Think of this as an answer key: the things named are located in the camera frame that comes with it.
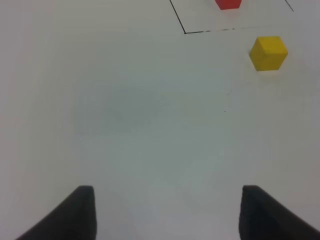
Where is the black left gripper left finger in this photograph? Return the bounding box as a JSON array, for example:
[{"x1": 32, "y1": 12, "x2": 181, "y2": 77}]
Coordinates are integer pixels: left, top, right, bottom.
[{"x1": 18, "y1": 185, "x2": 97, "y2": 240}]

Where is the red template cube block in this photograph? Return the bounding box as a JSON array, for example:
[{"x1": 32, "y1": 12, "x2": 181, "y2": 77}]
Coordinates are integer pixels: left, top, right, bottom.
[{"x1": 215, "y1": 0, "x2": 242, "y2": 10}]

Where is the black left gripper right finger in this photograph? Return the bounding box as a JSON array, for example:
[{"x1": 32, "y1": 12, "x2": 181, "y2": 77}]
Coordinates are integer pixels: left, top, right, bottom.
[{"x1": 238, "y1": 185, "x2": 320, "y2": 240}]

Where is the yellow cube block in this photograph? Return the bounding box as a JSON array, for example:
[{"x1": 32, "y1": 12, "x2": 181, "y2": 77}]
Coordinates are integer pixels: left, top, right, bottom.
[{"x1": 249, "y1": 36, "x2": 288, "y2": 72}]

